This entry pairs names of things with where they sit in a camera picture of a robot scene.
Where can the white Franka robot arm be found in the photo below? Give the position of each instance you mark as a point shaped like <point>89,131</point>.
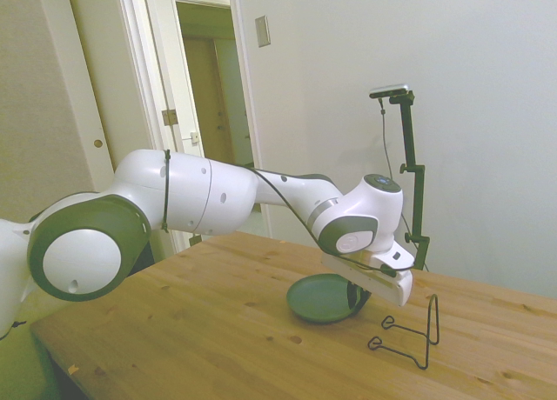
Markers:
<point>196,191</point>

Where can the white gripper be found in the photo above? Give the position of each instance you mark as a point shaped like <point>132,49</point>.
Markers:
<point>383,287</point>

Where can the door latch strike plate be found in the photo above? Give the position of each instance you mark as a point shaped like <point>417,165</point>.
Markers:
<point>194,137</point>

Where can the white door frame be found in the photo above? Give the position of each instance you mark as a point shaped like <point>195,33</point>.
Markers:
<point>254,113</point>

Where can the brown hallway door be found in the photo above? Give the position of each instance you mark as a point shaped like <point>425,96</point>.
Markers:
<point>204,104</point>

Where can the silver camera on stand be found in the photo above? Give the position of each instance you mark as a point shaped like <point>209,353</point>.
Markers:
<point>389,90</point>

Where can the black box behind table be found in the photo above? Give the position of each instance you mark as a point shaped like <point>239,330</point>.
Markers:
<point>145,256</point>

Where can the grey wall switch plate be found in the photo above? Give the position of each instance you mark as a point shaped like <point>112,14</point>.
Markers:
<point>262,31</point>

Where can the cream closet door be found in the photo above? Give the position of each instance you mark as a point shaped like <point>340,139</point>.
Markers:
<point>113,69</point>

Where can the blue-green round plate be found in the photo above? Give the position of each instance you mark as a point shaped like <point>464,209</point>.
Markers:
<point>313,298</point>

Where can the metal door hinge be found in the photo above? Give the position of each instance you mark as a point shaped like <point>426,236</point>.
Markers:
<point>169,117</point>

